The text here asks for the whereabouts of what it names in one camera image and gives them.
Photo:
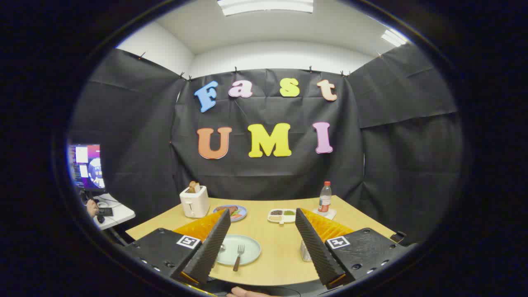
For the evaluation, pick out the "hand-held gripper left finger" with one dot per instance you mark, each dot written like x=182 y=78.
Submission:
x=210 y=251

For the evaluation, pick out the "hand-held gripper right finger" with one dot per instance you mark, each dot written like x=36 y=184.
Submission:
x=317 y=251

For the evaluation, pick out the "light green plate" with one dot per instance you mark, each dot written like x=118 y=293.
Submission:
x=249 y=247

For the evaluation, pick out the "white square coaster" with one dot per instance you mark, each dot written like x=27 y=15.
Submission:
x=331 y=214

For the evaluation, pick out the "green and orange vegetables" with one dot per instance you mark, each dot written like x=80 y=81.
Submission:
x=238 y=215

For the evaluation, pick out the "brown steak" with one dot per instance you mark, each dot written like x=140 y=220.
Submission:
x=232 y=209

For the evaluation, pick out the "blue plate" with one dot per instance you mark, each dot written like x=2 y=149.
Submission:
x=241 y=215

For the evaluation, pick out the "white divided dish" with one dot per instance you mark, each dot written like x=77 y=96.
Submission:
x=282 y=218

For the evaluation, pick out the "white toaster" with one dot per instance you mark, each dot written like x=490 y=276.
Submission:
x=194 y=204

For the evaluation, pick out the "clear water bottle red cap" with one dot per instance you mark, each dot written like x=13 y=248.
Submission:
x=325 y=200

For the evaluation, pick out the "toast slice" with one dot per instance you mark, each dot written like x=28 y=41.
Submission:
x=194 y=186

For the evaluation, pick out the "black table clamp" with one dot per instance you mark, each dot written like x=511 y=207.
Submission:
x=398 y=237

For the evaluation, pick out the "black backdrop cloth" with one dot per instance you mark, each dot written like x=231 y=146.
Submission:
x=268 y=177

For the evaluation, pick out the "white side desk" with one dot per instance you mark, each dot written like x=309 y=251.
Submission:
x=121 y=212

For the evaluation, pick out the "black keyboard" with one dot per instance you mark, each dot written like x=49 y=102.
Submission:
x=106 y=211

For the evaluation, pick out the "black computer mouse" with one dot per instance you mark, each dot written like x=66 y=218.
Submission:
x=100 y=218

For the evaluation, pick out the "computer monitor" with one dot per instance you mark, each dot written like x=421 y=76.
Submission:
x=87 y=167

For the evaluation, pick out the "small ceiling light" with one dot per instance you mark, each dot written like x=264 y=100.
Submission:
x=394 y=38

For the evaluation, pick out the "long ceiling light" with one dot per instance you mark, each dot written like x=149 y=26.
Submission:
x=266 y=6

